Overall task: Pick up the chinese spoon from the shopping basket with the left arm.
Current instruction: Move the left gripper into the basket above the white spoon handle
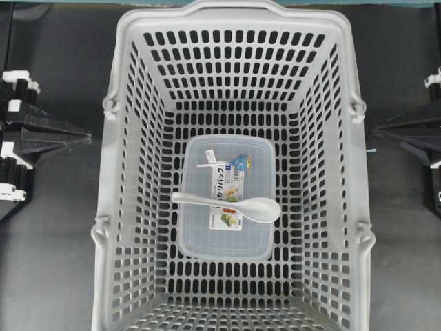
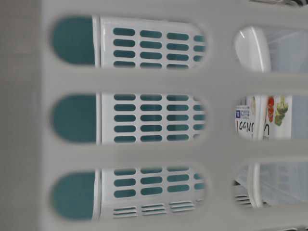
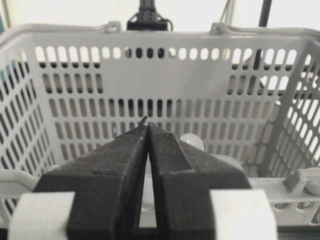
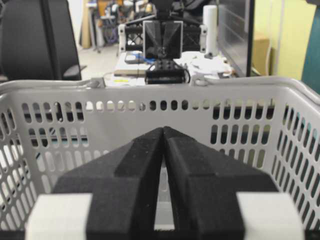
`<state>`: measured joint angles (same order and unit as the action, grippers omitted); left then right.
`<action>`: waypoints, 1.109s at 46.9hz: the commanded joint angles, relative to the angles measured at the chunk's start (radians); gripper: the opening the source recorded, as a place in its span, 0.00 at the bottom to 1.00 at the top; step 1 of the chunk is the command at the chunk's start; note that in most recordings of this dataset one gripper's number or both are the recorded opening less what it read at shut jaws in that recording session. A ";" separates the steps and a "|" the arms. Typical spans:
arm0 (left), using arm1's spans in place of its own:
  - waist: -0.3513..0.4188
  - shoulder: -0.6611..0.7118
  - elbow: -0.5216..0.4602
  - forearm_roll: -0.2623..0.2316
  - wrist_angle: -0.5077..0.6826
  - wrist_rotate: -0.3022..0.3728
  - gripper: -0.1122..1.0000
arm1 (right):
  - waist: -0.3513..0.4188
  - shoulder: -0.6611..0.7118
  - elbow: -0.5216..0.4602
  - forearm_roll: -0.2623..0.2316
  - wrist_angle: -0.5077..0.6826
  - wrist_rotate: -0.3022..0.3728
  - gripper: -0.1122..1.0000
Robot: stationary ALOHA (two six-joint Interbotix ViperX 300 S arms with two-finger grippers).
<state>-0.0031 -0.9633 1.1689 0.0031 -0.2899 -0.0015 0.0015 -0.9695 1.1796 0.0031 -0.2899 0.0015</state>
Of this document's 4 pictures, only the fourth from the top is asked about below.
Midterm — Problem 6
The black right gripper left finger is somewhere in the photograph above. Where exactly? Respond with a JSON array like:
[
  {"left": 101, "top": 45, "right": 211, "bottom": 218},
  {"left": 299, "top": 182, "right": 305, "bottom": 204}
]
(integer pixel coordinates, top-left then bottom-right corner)
[{"left": 25, "top": 126, "right": 165, "bottom": 240}]

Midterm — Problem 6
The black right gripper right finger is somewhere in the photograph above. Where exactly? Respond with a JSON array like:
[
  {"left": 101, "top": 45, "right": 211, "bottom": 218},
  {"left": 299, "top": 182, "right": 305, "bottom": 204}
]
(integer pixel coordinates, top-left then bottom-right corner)
[{"left": 162, "top": 126, "right": 312, "bottom": 240}]

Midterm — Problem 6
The grey and black left gripper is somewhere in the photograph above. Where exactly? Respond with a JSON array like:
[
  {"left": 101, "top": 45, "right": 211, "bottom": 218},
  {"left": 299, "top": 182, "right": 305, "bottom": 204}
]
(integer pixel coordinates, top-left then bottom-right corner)
[{"left": 142, "top": 20, "right": 191, "bottom": 85}]

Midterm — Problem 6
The grey plastic shopping basket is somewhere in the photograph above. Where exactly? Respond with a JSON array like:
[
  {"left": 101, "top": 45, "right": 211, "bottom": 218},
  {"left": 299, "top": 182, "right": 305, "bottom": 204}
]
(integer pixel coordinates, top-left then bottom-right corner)
[{"left": 0, "top": 76, "right": 320, "bottom": 231}]

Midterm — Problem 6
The white paper roll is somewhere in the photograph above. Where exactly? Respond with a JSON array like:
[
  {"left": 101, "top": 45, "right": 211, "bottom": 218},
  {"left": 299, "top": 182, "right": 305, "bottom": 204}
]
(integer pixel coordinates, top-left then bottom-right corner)
[{"left": 203, "top": 5, "right": 219, "bottom": 58}]

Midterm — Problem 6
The dark monitor screen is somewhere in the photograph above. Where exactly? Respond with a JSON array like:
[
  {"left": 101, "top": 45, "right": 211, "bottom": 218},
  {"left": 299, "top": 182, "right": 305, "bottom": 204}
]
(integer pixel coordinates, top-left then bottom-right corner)
[{"left": 217, "top": 0, "right": 255, "bottom": 77}]

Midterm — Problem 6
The cardboard box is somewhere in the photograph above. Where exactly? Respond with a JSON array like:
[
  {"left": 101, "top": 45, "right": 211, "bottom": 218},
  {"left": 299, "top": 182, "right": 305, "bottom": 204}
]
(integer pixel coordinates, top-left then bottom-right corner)
[{"left": 252, "top": 31, "right": 270, "bottom": 76}]

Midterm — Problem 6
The black office chair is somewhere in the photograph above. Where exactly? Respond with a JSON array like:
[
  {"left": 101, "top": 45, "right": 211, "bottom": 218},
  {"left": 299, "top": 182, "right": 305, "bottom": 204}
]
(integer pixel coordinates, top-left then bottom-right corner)
[{"left": 0, "top": 0, "right": 83, "bottom": 81}]

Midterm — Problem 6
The black truss frame with grey brackets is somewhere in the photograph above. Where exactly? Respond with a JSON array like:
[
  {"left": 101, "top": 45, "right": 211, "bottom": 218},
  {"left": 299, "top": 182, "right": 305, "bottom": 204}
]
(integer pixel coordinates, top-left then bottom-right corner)
[{"left": 118, "top": 21, "right": 207, "bottom": 53}]

